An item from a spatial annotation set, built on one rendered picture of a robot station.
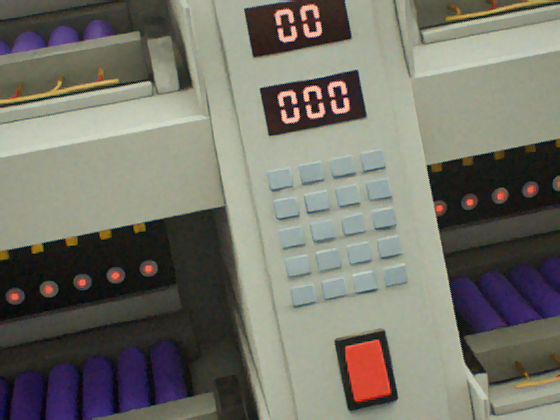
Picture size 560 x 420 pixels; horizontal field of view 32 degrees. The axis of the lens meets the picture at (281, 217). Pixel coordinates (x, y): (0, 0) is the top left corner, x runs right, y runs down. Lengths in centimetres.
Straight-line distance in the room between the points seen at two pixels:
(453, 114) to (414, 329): 10
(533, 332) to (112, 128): 25
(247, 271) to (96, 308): 19
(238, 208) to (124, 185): 5
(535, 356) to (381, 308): 13
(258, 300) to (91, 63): 15
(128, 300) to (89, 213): 16
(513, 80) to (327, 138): 9
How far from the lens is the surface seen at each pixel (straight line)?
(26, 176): 45
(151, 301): 61
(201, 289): 64
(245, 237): 44
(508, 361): 55
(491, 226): 64
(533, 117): 48
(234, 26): 44
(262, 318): 45
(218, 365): 60
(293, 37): 44
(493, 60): 47
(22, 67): 51
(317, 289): 44
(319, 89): 44
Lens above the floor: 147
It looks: 3 degrees down
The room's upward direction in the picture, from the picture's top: 11 degrees counter-clockwise
